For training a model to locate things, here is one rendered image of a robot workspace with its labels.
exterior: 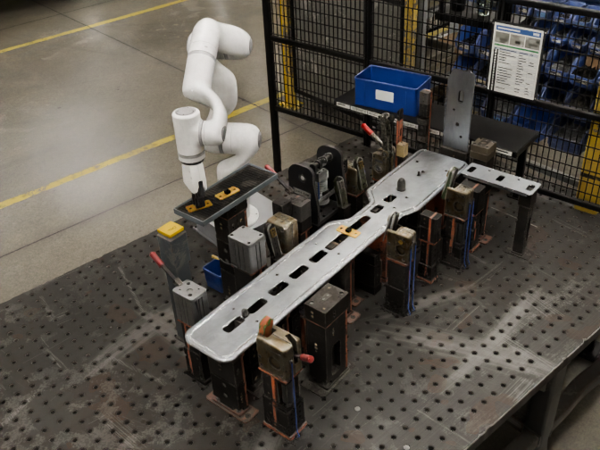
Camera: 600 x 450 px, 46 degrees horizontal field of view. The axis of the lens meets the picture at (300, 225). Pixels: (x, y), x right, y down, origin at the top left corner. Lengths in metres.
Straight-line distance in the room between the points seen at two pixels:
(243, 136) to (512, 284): 1.14
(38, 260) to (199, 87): 2.34
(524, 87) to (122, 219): 2.57
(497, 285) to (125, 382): 1.38
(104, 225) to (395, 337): 2.48
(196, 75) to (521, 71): 1.39
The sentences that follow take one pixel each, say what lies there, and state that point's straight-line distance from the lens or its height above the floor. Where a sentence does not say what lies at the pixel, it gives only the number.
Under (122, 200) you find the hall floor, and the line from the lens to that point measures 4.74.
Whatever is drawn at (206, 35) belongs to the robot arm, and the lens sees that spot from 2.35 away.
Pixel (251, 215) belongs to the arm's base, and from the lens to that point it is 2.93.
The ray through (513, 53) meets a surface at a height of 1.33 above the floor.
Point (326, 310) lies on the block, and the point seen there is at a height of 1.03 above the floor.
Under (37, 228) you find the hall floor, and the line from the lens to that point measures 4.66.
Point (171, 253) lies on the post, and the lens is 2.27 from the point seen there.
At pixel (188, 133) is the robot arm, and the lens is 2.18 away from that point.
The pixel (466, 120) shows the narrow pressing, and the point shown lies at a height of 1.14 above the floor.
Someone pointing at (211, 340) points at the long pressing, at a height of 1.00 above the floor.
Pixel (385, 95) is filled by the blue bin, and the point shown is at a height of 1.10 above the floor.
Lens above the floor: 2.41
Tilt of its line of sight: 34 degrees down
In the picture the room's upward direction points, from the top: 3 degrees counter-clockwise
